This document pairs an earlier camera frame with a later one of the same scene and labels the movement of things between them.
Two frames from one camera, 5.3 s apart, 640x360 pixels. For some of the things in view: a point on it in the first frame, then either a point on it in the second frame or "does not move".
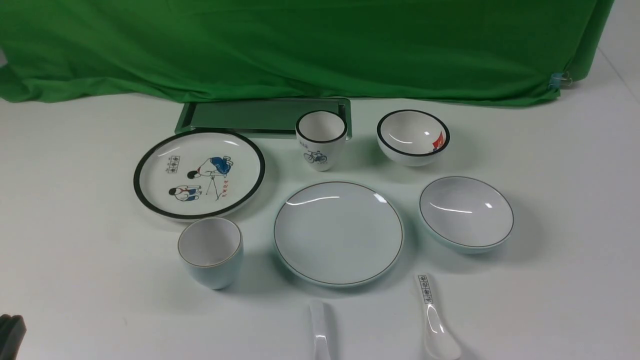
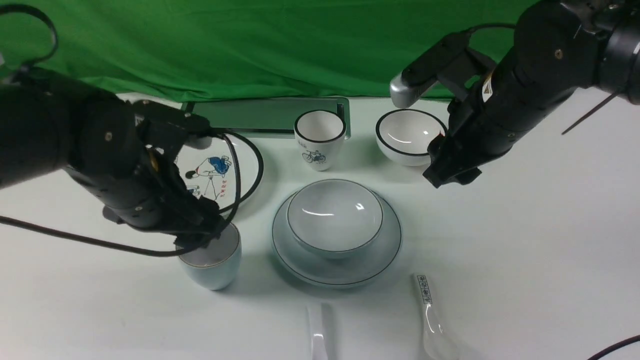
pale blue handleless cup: x=212 y=249 does not move
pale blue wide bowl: x=466 y=214 → x=334 y=219
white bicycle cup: x=321 y=134 does not move
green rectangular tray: x=263 y=116 does not move
